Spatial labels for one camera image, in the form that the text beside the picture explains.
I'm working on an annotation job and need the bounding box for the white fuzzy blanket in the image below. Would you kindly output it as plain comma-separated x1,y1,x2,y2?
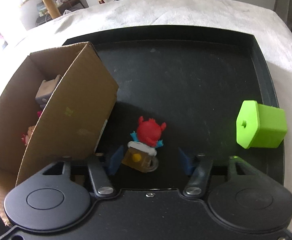
0,0,292,192

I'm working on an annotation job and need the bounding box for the brown cardboard box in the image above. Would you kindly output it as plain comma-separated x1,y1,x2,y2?
0,42,118,226

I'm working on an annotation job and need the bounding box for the red figurine with beer mug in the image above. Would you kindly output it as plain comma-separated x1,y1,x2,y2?
121,116,167,173

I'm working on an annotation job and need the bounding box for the pink cube robot toy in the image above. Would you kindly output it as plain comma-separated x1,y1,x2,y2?
35,74,62,109

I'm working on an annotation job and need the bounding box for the small pink doll figurine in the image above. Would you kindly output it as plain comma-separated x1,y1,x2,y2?
20,109,43,146

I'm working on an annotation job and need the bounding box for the black shallow tray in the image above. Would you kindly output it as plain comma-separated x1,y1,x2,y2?
66,25,284,189

